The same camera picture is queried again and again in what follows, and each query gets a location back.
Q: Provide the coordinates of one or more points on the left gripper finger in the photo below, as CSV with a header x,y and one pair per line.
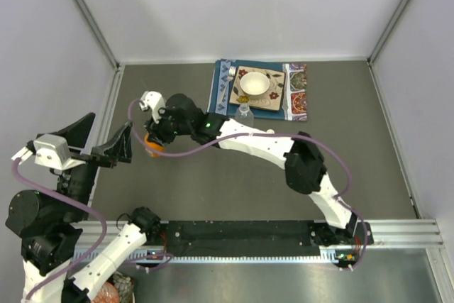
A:
x,y
77,133
117,149

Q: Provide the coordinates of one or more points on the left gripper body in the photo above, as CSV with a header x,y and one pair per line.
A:
x,y
96,160

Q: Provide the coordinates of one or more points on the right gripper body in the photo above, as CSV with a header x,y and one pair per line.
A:
x,y
165,130

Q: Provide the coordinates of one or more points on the orange juice bottle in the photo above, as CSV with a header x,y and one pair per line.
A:
x,y
153,145

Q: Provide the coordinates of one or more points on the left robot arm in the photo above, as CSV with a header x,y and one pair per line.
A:
x,y
57,227

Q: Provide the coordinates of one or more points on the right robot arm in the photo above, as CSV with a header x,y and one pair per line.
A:
x,y
299,155

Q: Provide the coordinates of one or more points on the silver fork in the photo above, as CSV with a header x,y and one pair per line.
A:
x,y
230,77

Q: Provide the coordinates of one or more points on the cream bowl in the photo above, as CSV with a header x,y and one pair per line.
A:
x,y
254,84

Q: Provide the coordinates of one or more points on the square floral plate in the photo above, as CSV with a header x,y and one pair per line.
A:
x,y
271,100

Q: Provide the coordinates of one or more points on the blue patterned placemat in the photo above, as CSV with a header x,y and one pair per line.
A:
x,y
294,101

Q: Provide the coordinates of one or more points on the stacked patterned bowls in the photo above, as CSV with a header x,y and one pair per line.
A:
x,y
117,289

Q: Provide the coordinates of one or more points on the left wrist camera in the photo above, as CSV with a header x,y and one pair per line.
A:
x,y
49,151

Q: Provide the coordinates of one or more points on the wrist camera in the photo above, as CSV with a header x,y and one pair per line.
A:
x,y
153,102
49,151

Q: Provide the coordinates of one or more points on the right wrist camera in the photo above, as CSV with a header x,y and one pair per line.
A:
x,y
153,102

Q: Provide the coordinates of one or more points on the grey cable duct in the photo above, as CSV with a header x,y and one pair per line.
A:
x,y
323,255

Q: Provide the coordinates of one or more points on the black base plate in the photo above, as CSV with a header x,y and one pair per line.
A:
x,y
252,238

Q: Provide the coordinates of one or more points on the aluminium frame rail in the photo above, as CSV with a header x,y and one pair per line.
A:
x,y
398,234

